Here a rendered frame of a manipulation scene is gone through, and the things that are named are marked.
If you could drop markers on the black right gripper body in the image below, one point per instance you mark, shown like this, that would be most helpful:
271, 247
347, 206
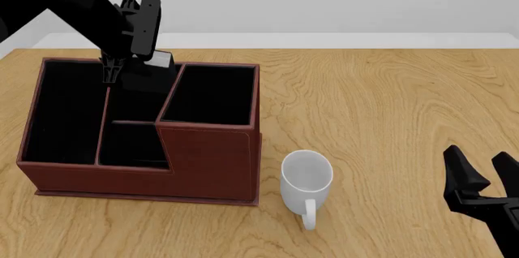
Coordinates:
486, 207

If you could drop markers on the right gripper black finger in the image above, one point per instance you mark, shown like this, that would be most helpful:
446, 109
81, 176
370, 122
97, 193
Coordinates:
510, 176
460, 172

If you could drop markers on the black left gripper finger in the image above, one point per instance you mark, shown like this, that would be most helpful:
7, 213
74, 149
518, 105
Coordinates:
111, 71

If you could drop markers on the black book with white pages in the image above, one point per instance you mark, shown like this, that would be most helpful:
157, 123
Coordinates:
140, 79

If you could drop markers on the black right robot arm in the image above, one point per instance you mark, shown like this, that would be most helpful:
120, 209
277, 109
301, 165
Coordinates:
511, 241

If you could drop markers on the red-brown desk caddy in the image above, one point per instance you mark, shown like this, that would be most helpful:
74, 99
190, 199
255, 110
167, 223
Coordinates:
202, 166

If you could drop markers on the white mug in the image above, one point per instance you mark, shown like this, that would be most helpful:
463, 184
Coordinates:
302, 197

